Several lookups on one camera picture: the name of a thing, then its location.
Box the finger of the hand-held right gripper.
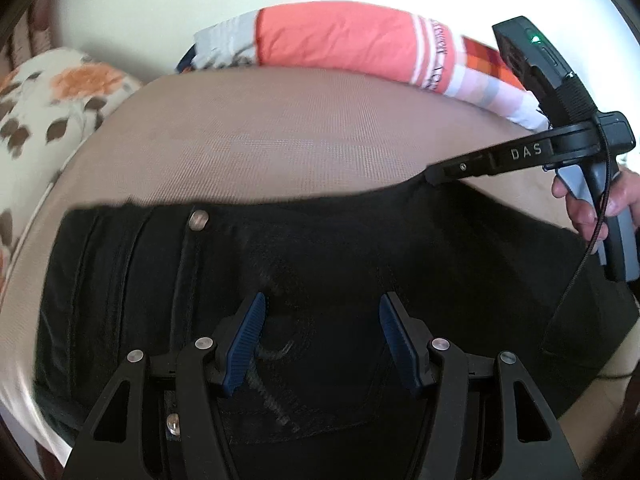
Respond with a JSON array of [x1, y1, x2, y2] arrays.
[[424, 152, 497, 186]]

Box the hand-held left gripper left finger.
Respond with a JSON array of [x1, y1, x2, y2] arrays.
[[60, 292, 267, 480]]

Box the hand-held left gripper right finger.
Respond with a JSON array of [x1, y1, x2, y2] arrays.
[[379, 291, 583, 480]]

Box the black pants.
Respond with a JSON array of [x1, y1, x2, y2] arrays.
[[32, 180, 640, 480]]

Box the person's right hand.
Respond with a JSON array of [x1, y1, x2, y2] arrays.
[[552, 169, 640, 243]]

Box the plaid orange bolster pillow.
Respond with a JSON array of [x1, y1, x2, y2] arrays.
[[175, 2, 551, 133]]

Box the floral white pillow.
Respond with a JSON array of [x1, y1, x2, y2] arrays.
[[0, 47, 143, 291]]

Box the brown curtain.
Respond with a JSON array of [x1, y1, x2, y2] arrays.
[[0, 2, 56, 86]]

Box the black braided cable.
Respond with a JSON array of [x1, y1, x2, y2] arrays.
[[540, 115, 636, 381]]

